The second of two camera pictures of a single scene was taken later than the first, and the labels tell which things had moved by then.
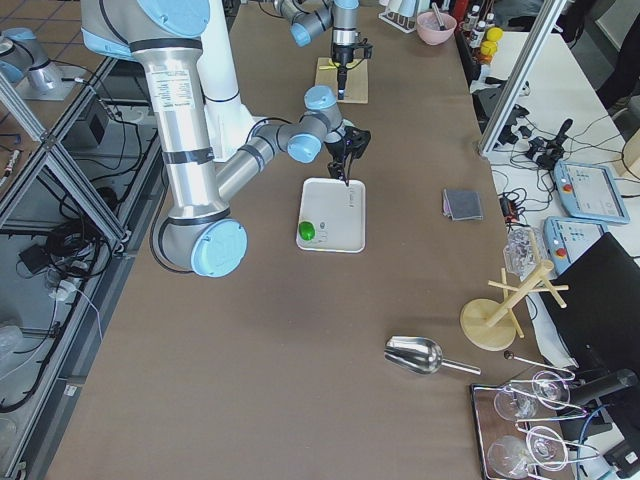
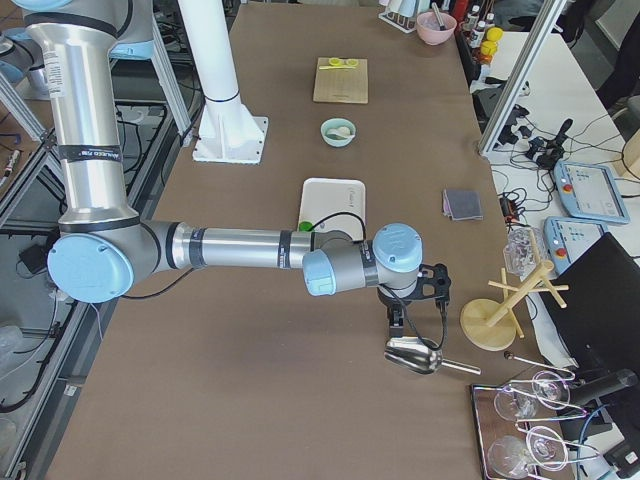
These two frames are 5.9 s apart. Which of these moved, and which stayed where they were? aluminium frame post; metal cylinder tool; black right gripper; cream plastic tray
Moved: black right gripper
Stayed: metal cylinder tool; cream plastic tray; aluminium frame post
